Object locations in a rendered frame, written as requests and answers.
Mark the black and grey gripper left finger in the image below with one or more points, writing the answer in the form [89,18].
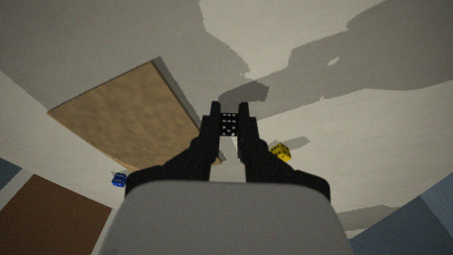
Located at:
[194,163]

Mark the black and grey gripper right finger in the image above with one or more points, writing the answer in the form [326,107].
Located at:
[263,166]

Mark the black die with white pips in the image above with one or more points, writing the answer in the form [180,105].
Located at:
[228,124]

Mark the tan square mat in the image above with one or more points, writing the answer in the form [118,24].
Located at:
[136,119]

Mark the yellow die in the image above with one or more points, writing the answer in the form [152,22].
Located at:
[281,151]

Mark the blue die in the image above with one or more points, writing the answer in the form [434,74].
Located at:
[119,180]

